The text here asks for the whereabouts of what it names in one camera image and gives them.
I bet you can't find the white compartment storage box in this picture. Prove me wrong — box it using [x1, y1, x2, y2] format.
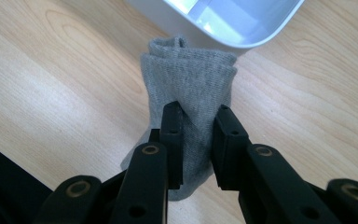
[125, 0, 306, 58]

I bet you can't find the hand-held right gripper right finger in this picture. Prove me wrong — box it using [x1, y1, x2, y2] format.
[210, 105, 254, 191]

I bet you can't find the grey sock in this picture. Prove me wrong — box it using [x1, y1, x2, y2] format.
[119, 35, 239, 202]

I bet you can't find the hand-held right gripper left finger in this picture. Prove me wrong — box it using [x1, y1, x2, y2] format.
[148, 100, 185, 190]

